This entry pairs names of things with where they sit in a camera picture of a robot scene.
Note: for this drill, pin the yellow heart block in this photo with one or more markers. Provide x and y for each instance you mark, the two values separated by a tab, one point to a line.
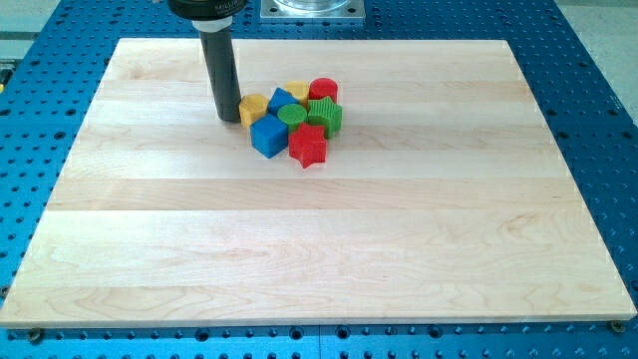
252	108

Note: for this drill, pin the black robot arm flange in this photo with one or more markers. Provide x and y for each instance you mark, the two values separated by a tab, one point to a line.
205	10

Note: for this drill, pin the green circle block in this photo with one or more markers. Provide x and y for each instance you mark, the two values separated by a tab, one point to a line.
292	115

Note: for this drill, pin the red star block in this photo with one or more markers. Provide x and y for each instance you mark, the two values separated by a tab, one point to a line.
308	145

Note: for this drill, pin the blue cube block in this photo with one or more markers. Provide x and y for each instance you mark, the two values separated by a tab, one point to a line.
269	136

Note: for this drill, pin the green star block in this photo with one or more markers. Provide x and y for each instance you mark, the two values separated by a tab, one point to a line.
325	112

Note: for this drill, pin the small blue block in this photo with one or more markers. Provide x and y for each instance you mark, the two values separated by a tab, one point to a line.
279	99

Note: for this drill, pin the red cylinder block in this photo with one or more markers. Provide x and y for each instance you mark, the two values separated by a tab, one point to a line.
321	88

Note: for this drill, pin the yellow round block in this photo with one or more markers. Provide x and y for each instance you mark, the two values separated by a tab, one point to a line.
299	90

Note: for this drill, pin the light wooden board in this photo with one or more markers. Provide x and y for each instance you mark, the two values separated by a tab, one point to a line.
444	198

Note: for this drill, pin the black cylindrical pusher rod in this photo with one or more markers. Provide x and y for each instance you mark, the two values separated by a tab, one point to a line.
216	43

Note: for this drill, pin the left board clamp screw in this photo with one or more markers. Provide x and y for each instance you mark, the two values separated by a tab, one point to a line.
35	335

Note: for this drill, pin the board clamp screw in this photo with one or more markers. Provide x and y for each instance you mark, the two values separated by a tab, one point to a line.
35	335
617	327

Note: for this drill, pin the right board clamp screw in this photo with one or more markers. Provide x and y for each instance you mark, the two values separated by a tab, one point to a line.
617	327

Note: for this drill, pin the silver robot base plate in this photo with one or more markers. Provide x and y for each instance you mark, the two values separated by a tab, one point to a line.
339	10

